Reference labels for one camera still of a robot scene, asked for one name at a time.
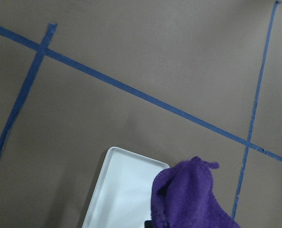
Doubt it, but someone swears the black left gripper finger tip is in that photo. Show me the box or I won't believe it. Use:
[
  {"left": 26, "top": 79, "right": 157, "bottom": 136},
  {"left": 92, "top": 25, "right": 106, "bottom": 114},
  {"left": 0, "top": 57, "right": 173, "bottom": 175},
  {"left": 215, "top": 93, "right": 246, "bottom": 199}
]
[{"left": 144, "top": 220, "right": 153, "bottom": 228}]

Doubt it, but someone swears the purple towel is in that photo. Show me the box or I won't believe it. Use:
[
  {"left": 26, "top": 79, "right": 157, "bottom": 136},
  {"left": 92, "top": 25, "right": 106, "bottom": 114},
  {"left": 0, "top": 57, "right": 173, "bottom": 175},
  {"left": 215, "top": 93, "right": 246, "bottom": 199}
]
[{"left": 150, "top": 157, "right": 239, "bottom": 228}]

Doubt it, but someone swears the white rectangular plastic tray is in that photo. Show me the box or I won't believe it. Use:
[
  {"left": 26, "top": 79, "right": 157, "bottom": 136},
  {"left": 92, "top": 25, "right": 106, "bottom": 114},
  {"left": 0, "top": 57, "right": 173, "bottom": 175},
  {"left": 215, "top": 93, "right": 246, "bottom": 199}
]
[{"left": 82, "top": 147, "right": 169, "bottom": 228}]

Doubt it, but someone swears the long horizontal blue tape strip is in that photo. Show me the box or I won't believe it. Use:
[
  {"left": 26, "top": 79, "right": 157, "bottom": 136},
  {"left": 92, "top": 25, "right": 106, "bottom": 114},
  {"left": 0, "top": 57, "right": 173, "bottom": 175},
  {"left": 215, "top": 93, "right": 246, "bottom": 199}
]
[{"left": 0, "top": 26, "right": 282, "bottom": 162}]

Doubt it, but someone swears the blue tape strip left crossing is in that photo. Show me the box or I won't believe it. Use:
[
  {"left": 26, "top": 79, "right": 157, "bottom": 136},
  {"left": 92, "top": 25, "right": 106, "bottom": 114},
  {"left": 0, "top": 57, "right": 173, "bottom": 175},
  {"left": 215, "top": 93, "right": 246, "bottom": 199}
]
[{"left": 0, "top": 23, "right": 57, "bottom": 159}]

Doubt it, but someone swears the blue tape strip crossing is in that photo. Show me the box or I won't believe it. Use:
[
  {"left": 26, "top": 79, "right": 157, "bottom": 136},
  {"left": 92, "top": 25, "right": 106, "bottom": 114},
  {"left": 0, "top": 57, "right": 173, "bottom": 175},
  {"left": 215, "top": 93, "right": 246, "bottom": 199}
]
[
  {"left": 0, "top": 23, "right": 57, "bottom": 159},
  {"left": 231, "top": 0, "right": 282, "bottom": 219}
]

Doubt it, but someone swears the blue tape strip right crossing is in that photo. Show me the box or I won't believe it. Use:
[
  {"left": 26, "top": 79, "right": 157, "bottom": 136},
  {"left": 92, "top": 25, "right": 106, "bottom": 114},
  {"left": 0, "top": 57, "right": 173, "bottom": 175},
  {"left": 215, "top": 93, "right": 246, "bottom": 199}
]
[{"left": 231, "top": 0, "right": 282, "bottom": 219}]

